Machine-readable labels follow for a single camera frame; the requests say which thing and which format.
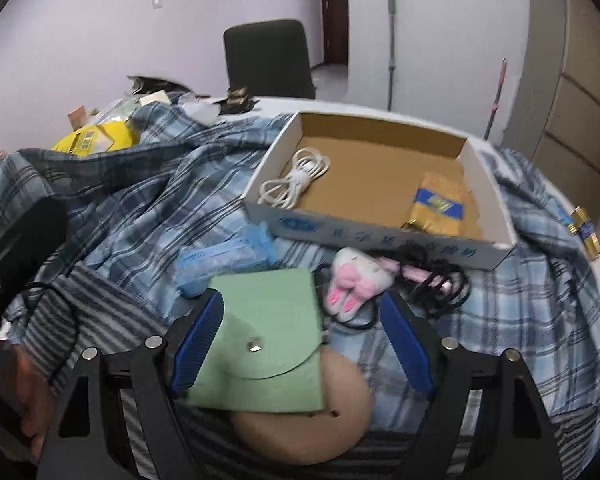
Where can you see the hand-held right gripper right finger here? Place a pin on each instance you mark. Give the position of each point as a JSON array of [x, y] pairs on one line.
[[407, 345]]

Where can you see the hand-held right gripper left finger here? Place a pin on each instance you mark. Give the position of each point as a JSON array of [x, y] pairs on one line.
[[200, 345]]

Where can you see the pink pen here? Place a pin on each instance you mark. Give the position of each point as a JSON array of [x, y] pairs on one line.
[[415, 274]]

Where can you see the green felt pouch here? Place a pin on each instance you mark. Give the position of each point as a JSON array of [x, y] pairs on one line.
[[270, 320]]

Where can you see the blue face mask packet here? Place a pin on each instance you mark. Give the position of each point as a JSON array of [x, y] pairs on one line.
[[215, 260]]

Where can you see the white pink plush tooth toy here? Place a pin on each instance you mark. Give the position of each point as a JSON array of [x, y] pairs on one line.
[[360, 272]]

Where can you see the beige round pad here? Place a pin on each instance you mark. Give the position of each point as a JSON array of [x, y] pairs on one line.
[[340, 410]]

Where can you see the white cardboard box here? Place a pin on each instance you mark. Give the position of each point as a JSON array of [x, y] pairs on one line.
[[330, 230]]

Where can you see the person's left hand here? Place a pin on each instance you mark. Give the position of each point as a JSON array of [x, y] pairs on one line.
[[27, 390]]

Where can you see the grey striped cloth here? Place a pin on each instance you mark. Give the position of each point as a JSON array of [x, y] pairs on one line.
[[95, 305]]

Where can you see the yellow packet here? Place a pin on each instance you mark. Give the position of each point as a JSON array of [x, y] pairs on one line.
[[105, 135]]

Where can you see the brown cardboard piece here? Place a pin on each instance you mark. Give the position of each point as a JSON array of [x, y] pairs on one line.
[[77, 116]]

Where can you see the blue plaid shirt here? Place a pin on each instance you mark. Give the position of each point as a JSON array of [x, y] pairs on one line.
[[155, 195]]

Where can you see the gold blue packet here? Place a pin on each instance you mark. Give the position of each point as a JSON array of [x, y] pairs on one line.
[[435, 200]]

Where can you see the cream small box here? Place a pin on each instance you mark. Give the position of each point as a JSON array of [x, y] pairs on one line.
[[154, 98]]

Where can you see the dark crumpled bag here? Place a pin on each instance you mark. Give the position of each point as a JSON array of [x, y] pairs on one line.
[[150, 84]]

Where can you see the gold foil packet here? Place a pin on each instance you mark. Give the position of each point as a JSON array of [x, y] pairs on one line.
[[594, 242], [580, 220]]

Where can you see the clear plastic bag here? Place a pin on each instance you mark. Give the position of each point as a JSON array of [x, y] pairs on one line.
[[202, 109]]

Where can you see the black gold packet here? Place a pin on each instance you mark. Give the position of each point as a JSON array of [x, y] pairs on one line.
[[237, 100]]

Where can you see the pink stick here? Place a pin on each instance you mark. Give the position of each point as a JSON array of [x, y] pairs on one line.
[[497, 90]]

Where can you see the beige cabinet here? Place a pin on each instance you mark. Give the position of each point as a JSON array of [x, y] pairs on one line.
[[580, 110]]

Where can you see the black chair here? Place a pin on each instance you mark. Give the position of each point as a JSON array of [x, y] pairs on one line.
[[267, 55]]

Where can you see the grey mop pole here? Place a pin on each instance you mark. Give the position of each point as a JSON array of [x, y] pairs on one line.
[[391, 35]]

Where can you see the dark door frame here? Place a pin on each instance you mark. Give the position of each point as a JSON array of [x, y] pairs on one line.
[[332, 10]]

